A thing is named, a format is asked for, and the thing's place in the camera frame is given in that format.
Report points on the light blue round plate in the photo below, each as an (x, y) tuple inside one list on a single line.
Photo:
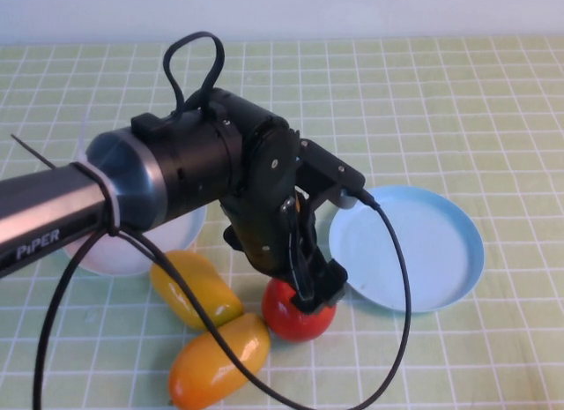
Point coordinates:
[(440, 251)]

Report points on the green checked tablecloth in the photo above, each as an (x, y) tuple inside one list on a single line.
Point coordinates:
[(440, 119)]

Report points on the red apple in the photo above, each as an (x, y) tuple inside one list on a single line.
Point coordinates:
[(299, 326)]

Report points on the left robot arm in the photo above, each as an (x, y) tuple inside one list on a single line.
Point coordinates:
[(44, 207)]

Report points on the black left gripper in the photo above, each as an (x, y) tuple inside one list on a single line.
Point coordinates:
[(264, 242)]

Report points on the orange yellow mango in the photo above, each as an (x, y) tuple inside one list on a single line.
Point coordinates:
[(198, 374)]

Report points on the white zip tie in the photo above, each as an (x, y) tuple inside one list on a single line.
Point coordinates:
[(115, 207)]

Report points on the white round plastic plate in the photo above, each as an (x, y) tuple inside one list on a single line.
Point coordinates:
[(114, 258)]

